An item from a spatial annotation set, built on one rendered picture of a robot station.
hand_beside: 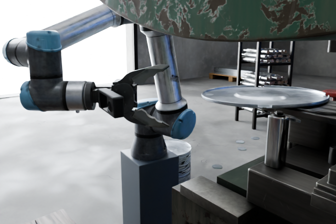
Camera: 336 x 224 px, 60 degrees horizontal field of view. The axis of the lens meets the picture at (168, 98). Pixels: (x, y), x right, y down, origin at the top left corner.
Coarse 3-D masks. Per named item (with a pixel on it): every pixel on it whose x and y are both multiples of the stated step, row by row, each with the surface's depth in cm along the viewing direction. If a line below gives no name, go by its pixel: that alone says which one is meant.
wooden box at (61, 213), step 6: (60, 210) 98; (42, 216) 95; (48, 216) 95; (54, 216) 95; (60, 216) 95; (66, 216) 95; (30, 222) 92; (36, 222) 92; (42, 222) 92; (48, 222) 92; (54, 222) 92; (60, 222) 92; (66, 222) 92; (72, 222) 92
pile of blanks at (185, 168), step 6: (180, 156) 174; (186, 156) 178; (180, 162) 175; (186, 162) 180; (180, 168) 176; (186, 168) 180; (180, 174) 177; (186, 174) 181; (180, 180) 178; (186, 180) 182
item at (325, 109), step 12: (264, 108) 63; (276, 108) 61; (288, 108) 59; (300, 108) 58; (312, 108) 57; (324, 108) 57; (300, 120) 59; (312, 120) 57; (324, 120) 53; (288, 132) 62; (300, 132) 59; (312, 132) 57; (324, 132) 56; (288, 144) 62; (300, 144) 60; (312, 144) 58; (324, 144) 57
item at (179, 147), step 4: (164, 140) 199; (172, 140) 199; (176, 140) 199; (180, 140) 197; (168, 144) 190; (172, 144) 190; (176, 144) 191; (180, 144) 191; (184, 144) 191; (188, 144) 191; (168, 148) 183; (172, 148) 183; (176, 148) 183; (180, 148) 184; (184, 148) 184; (188, 148) 184; (176, 152) 178; (180, 152) 178; (184, 152) 178
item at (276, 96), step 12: (204, 96) 68; (216, 96) 71; (228, 96) 70; (240, 96) 68; (252, 96) 66; (264, 96) 66; (276, 96) 65; (288, 96) 67; (300, 96) 68; (312, 96) 67; (324, 96) 67
